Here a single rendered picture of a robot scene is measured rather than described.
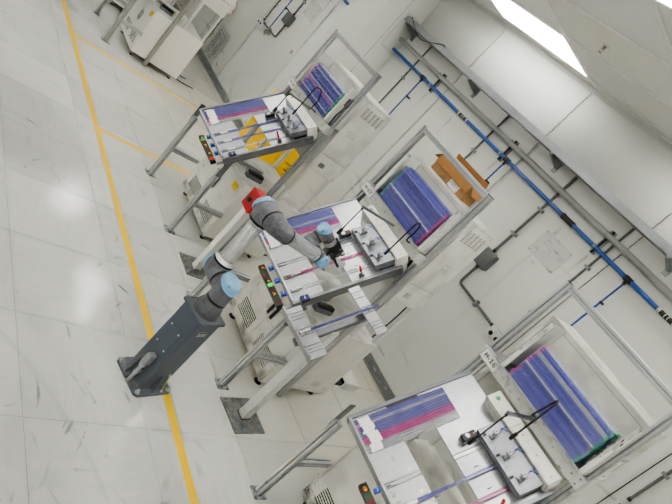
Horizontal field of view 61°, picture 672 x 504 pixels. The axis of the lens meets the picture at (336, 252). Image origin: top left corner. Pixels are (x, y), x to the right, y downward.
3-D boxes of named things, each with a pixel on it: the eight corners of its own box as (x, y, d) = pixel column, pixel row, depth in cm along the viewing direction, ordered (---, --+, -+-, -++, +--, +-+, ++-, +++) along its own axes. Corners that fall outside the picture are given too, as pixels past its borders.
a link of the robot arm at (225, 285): (212, 304, 281) (229, 286, 277) (203, 284, 289) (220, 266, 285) (230, 309, 290) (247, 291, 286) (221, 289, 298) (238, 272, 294)
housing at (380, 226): (395, 274, 354) (396, 259, 344) (361, 223, 385) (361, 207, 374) (406, 270, 356) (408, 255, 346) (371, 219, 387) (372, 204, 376)
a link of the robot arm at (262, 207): (205, 286, 288) (273, 209, 270) (196, 265, 296) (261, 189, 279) (223, 290, 297) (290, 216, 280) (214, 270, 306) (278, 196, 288)
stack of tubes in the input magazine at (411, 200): (415, 245, 345) (448, 214, 337) (378, 193, 376) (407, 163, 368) (426, 251, 354) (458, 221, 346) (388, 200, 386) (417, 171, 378)
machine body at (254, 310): (253, 387, 374) (317, 326, 355) (223, 308, 417) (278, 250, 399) (317, 399, 421) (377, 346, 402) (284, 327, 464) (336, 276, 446)
